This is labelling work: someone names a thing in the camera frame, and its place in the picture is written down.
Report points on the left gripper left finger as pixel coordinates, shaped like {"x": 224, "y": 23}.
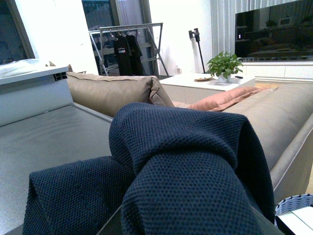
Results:
{"x": 113, "y": 225}

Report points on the navy knitted garment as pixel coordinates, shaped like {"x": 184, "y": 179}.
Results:
{"x": 172, "y": 171}

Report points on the pink throw pillow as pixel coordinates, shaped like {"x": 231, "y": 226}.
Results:
{"x": 222, "y": 101}

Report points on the beige sofa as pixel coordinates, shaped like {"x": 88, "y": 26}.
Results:
{"x": 282, "y": 118}

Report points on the black hanging garment right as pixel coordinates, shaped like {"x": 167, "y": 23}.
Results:
{"x": 136, "y": 53}

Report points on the metal clothes drying rack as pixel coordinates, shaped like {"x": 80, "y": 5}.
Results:
{"x": 150, "y": 32}

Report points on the black stick vacuum cleaner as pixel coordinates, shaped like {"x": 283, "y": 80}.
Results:
{"x": 195, "y": 35}

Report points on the black hanging garment left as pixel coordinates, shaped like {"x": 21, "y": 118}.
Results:
{"x": 123, "y": 53}

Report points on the small plate on table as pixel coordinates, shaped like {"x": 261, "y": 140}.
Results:
{"x": 203, "y": 79}

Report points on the white coffee table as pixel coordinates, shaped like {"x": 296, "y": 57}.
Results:
{"x": 183, "y": 88}

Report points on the black hanging garment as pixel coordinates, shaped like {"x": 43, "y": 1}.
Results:
{"x": 136, "y": 53}
{"x": 123, "y": 53}

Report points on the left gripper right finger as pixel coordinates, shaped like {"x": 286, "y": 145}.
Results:
{"x": 296, "y": 222}

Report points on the green potted plant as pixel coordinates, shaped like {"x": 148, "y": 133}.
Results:
{"x": 224, "y": 65}

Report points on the white tv cabinet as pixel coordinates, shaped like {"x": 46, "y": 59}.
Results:
{"x": 280, "y": 70}

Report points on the white woven laundry basket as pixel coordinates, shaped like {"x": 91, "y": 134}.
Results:
{"x": 293, "y": 203}

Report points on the large flat television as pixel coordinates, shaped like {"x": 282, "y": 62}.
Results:
{"x": 283, "y": 32}

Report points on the beige sofa back cushion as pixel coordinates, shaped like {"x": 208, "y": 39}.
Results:
{"x": 107, "y": 94}

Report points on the white counter ledge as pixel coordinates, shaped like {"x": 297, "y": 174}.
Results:
{"x": 30, "y": 87}

